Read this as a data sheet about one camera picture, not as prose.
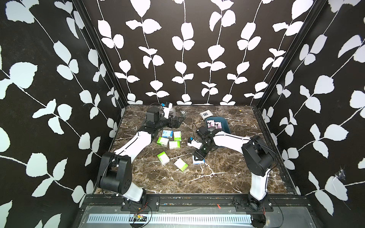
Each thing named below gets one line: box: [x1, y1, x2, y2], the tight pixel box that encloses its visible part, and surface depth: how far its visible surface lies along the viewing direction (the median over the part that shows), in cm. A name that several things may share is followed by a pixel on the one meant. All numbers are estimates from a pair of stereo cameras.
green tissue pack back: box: [173, 130, 182, 142], surface depth 101 cm
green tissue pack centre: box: [169, 140, 181, 150], surface depth 97 cm
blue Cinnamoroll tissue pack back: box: [162, 129, 174, 139], surface depth 103 cm
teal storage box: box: [205, 116, 231, 133], surface depth 106 cm
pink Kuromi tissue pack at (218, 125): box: [214, 121, 223, 130], surface depth 106 cm
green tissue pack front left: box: [156, 151, 170, 166], surface depth 90 cm
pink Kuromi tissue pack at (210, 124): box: [206, 119, 216, 129], surface depth 103 cm
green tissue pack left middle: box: [156, 136, 170, 148], surface depth 97 cm
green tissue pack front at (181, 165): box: [173, 157, 189, 172], surface depth 88 cm
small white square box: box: [199, 109, 213, 120], surface depth 117 cm
